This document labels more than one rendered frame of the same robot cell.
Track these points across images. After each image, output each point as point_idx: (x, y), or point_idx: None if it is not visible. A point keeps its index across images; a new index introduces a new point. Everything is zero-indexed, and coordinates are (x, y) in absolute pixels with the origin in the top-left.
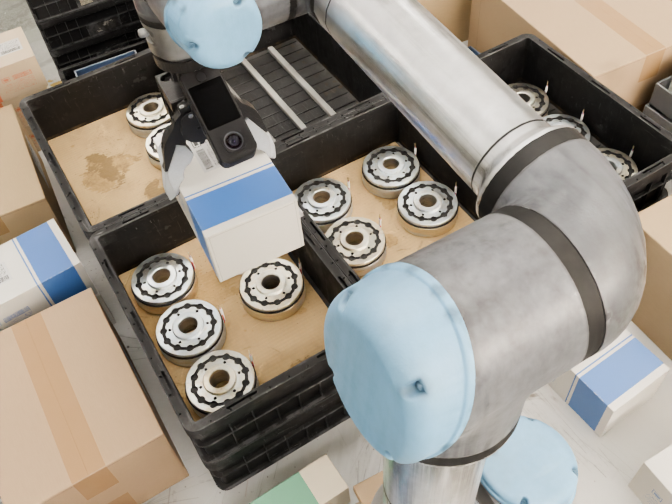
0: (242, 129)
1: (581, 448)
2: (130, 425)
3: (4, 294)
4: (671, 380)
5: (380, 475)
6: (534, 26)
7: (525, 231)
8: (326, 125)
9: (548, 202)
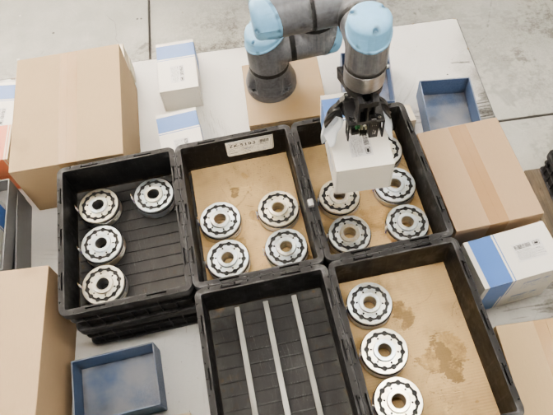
0: (342, 68)
1: (211, 123)
2: (434, 142)
3: (515, 235)
4: (148, 138)
5: (313, 114)
6: (40, 341)
7: None
8: (262, 274)
9: None
